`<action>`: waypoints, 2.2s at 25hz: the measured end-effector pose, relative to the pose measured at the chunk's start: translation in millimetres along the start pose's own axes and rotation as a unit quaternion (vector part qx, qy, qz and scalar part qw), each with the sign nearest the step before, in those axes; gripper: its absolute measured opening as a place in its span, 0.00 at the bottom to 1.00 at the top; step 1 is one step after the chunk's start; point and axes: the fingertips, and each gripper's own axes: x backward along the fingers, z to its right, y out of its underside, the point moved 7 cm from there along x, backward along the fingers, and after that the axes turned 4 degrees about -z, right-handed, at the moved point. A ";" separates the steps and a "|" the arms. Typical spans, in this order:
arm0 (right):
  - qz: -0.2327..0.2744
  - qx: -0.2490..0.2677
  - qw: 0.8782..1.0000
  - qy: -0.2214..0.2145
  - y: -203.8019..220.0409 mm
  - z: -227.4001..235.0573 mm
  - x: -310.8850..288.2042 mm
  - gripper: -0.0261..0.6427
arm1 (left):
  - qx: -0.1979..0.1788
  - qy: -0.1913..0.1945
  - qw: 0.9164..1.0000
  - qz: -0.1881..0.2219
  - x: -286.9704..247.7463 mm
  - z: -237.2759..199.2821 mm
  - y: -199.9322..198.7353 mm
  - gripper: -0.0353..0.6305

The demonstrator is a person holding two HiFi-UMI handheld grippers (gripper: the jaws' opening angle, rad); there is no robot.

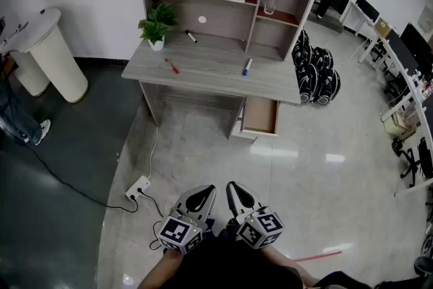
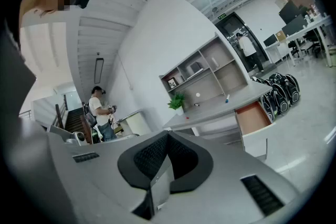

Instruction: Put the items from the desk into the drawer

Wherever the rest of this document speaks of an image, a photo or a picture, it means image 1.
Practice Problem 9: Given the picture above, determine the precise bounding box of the wooden drawer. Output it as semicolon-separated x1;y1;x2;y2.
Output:
239;96;281;138

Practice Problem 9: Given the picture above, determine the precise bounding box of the grey wooden desk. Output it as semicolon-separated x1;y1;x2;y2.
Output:
120;30;302;141

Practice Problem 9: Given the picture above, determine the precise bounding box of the black computer monitor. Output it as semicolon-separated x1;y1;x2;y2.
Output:
401;22;433;75
355;0;380;23

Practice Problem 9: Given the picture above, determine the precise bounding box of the long black cable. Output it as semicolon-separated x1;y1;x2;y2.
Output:
0;123;139;214

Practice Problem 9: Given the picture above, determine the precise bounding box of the white power strip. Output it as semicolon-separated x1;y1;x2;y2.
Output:
124;175;152;200

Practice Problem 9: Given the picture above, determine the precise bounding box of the long white office desk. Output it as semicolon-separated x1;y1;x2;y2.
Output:
341;0;433;197

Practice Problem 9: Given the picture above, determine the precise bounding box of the person's left forearm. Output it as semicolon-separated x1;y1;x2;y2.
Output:
137;246;185;289

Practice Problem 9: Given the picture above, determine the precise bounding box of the green potted plant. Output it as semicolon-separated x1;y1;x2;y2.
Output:
137;2;179;52

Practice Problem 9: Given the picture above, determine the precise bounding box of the person's black clothing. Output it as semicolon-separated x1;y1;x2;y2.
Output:
158;218;376;289

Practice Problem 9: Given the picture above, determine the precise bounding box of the grey wooden shelf hutch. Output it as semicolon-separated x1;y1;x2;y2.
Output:
137;0;320;62

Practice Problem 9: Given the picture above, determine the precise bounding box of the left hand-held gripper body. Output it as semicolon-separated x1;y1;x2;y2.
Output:
156;206;209;255

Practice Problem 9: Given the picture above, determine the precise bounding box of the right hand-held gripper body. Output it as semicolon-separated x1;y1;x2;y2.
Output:
225;208;286;250

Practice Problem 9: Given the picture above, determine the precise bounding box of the red floor tape strip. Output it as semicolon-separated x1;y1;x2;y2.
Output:
292;248;342;263

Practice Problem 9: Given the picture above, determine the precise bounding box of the pile of black backpacks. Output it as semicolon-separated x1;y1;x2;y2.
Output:
291;28;342;106

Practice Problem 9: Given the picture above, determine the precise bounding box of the short black cable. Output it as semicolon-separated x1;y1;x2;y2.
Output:
137;187;165;251

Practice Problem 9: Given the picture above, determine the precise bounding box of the person's right forearm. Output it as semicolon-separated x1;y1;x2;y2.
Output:
267;246;321;288

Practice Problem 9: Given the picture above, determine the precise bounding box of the red marker pen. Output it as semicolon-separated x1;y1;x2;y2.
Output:
164;58;180;74

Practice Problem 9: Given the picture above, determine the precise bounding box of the beige storage box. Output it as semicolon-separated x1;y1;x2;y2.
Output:
380;108;424;141

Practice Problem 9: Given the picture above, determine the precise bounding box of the black office chair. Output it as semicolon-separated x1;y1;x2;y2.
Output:
384;74;407;102
370;39;388;70
391;137;433;189

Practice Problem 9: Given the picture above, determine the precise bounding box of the white power cable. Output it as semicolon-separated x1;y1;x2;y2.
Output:
147;125;160;180

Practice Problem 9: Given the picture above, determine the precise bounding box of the dark grey desk partition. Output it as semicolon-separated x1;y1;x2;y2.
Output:
387;28;420;74

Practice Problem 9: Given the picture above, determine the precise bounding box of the tan cardboard box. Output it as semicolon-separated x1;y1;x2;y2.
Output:
375;18;393;38

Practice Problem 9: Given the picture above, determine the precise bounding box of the white fluted pedestal table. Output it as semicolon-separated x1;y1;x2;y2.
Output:
0;7;89;104

